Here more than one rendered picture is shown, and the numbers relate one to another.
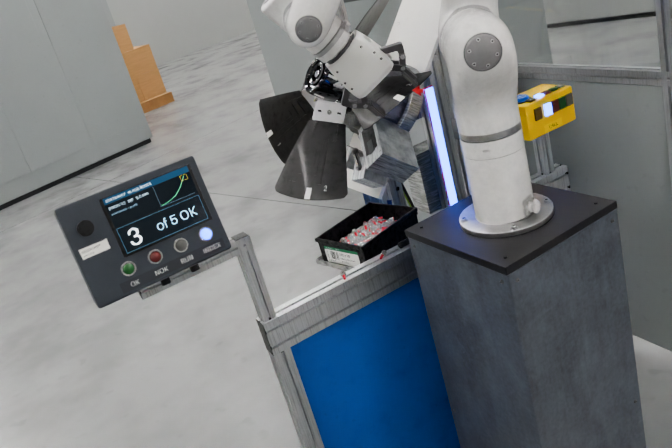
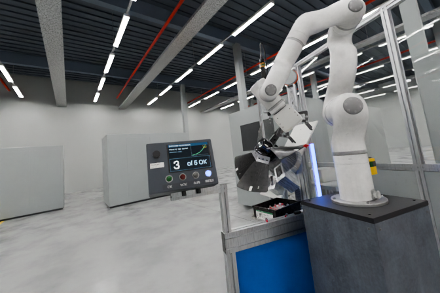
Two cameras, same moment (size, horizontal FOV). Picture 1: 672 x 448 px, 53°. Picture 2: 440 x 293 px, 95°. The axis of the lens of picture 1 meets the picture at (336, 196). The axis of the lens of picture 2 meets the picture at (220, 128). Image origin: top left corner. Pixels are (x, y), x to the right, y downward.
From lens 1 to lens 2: 0.53 m
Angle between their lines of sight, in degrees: 28
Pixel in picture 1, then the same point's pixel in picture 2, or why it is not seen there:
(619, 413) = not seen: outside the picture
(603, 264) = (425, 238)
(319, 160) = (256, 176)
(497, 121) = (356, 144)
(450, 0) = (330, 96)
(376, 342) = (278, 265)
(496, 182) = (355, 176)
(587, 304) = (420, 262)
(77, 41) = not seen: hidden behind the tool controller
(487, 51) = (355, 104)
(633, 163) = not seen: hidden behind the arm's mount
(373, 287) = (280, 231)
